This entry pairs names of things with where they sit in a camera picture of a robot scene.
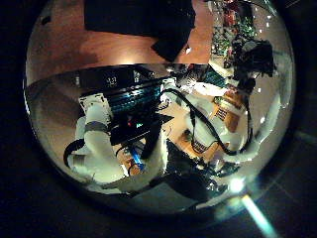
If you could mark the black piece of clothing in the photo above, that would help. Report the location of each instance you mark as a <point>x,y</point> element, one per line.
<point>138,16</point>

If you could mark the small cardboard box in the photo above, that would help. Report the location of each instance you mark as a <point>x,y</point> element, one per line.
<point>198,145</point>

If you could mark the shelf with colourful items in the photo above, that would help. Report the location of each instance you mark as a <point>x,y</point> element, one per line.
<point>231,33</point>

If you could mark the large cardboard box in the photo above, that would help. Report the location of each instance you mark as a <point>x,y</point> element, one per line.
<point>228,110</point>

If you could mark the black electronics rack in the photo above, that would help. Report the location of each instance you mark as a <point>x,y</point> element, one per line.
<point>132,95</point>

